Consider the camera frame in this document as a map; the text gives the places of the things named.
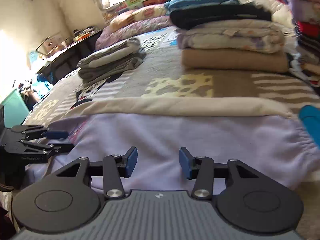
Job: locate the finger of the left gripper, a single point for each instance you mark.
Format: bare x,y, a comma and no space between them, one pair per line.
60,147
56,134

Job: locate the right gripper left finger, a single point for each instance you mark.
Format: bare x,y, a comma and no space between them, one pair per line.
112,168

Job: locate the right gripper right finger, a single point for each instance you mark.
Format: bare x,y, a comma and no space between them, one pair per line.
203,170

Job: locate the lavender sweatpants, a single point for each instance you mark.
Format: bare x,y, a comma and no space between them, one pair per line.
264,134

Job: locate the grey folded clothes stack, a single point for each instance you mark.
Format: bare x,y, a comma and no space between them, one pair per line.
122,56

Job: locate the tall folded clothes stack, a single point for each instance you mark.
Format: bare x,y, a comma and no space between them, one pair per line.
305,19

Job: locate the teal storage box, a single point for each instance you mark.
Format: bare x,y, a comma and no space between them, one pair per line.
15,110

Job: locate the dark side desk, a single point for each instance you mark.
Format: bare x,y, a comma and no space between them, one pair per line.
66,61

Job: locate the Mickey Mouse fleece blanket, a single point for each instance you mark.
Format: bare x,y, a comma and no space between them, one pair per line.
162,75

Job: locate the beige folded blanket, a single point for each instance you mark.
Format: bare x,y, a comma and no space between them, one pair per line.
233,59

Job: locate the floral folded blanket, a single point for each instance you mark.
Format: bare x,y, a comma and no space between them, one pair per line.
251,35

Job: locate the black folded garment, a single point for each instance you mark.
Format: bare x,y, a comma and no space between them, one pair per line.
189,18

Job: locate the orange patterned pillow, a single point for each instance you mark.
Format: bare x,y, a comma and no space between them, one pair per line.
132,16

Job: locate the blue folded quilt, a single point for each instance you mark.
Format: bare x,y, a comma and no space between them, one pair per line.
188,4

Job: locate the white cream quilt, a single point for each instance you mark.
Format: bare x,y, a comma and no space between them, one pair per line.
280,12

